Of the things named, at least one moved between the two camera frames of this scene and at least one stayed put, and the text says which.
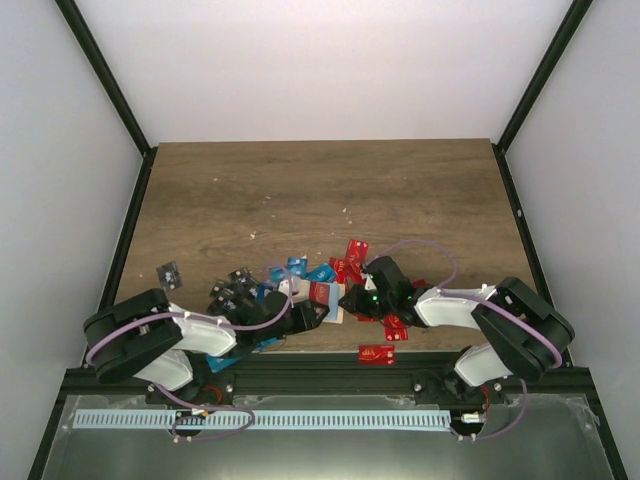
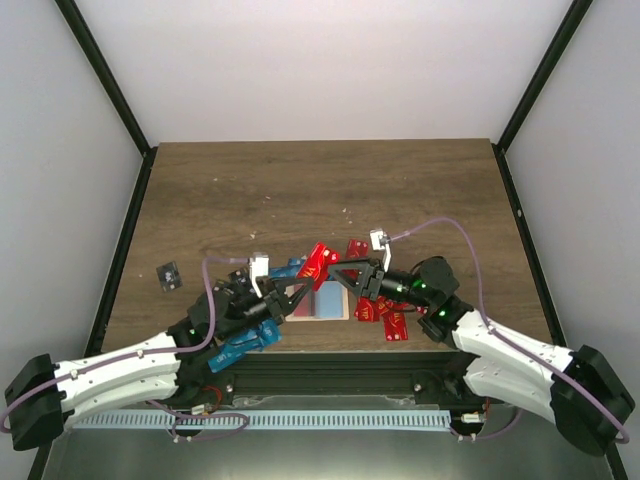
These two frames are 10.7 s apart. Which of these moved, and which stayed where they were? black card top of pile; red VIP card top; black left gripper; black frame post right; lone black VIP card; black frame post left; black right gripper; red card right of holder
Moved: black right gripper; black left gripper
Stayed: red VIP card top; black card top of pile; black frame post left; lone black VIP card; red card right of holder; black frame post right
